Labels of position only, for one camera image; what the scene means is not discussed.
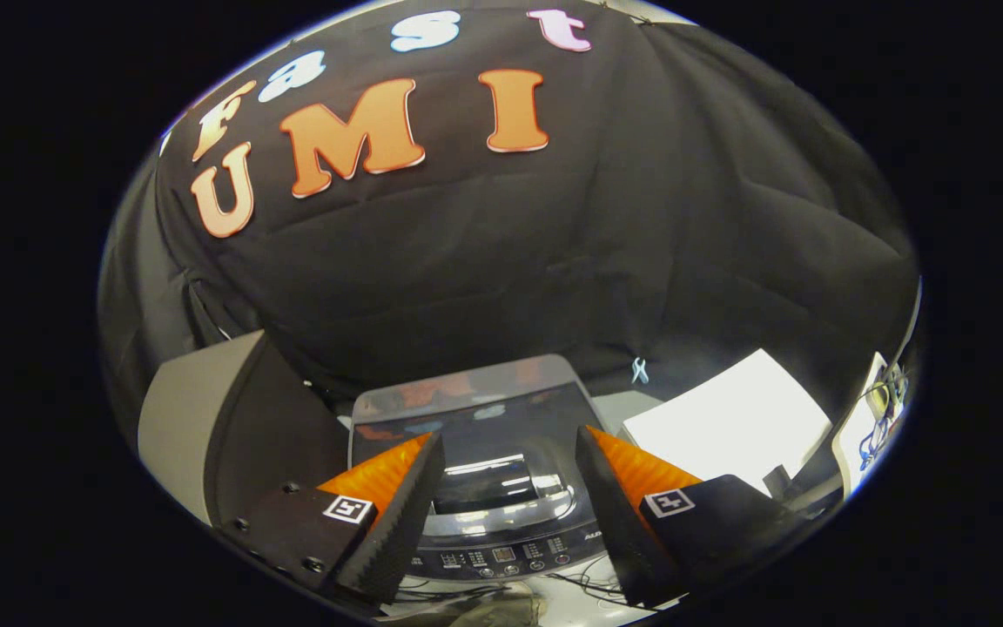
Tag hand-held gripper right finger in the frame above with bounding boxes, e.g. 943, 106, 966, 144
575, 425, 803, 608

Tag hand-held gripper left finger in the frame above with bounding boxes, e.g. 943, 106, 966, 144
219, 431, 448, 606

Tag dark washing machine lid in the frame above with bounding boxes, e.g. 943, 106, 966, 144
350, 354, 611, 541

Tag white power strip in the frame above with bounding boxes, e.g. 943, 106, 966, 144
832, 351, 910, 497

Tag grey side cabinet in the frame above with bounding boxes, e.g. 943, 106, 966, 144
138, 329, 350, 528

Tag grey hanging cable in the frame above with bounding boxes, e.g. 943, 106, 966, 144
889, 279, 922, 384

